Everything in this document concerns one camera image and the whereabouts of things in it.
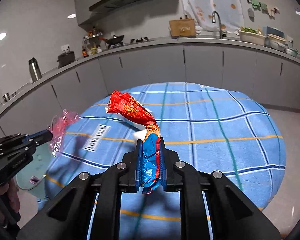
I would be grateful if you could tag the steel kitchen faucet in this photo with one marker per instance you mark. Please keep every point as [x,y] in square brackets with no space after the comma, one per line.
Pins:
[221,30]

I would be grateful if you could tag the white curtain orange fruit print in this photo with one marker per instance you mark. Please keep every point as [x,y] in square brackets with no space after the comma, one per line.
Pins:
[210,0]

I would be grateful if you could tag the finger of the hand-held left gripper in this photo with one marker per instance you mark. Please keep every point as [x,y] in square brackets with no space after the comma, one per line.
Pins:
[33,136]
[45,136]

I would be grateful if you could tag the blue plaid tablecloth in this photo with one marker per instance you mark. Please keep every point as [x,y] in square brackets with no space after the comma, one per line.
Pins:
[215,135]

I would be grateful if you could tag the steel thermos jug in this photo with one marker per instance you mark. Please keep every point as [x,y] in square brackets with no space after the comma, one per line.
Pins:
[35,70]

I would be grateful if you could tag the purple wrapper scrap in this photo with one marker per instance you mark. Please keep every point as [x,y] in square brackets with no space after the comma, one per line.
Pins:
[34,180]

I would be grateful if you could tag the spice rack with bottles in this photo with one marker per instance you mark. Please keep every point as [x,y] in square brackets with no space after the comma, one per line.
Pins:
[92,45]

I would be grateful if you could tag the pale green trash bin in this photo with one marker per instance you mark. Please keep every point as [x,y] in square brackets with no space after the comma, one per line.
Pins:
[37,165]

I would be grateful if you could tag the blue plastic box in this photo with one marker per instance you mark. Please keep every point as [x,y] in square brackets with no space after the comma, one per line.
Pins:
[275,30]

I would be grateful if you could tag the cream plastic basin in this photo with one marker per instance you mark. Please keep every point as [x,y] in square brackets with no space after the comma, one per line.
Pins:
[251,39]

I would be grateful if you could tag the wooden knife box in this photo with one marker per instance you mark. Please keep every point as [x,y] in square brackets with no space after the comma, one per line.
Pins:
[182,28]

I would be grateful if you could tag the black gas stove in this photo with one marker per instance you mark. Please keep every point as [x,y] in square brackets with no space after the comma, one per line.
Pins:
[140,40]

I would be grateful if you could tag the pink plastic wrapper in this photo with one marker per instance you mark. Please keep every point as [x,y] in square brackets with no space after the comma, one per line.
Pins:
[60,127]

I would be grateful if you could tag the grey hanging scrubber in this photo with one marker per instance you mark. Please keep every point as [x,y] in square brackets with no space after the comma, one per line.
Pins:
[251,13]

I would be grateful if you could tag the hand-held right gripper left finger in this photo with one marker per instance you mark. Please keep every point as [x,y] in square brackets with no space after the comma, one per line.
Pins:
[139,165]

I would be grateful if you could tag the grey kitchen counter cabinets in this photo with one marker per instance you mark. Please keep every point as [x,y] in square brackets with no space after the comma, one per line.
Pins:
[165,62]

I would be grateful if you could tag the beige hanging cloth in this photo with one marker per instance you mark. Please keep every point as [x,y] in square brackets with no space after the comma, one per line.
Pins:
[274,11]

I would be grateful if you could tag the person's left hand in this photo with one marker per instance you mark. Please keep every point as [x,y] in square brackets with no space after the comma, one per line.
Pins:
[13,195]

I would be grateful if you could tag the red and blue foil wrapper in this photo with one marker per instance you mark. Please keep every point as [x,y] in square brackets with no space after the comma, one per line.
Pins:
[150,160]

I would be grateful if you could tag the green hanging cloth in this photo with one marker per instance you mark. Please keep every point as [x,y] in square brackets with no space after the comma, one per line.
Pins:
[257,5]

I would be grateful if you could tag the black wok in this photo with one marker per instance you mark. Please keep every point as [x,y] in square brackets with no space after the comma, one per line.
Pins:
[115,40]

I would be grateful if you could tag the small glass jar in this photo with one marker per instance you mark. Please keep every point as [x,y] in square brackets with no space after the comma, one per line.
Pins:
[6,97]

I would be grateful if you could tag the white wall socket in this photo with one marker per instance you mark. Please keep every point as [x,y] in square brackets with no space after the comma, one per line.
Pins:
[65,47]

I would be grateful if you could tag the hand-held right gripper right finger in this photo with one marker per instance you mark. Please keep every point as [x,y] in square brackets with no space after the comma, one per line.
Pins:
[162,162]

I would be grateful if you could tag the green leafy vegetables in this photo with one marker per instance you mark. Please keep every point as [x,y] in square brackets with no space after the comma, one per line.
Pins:
[250,30]

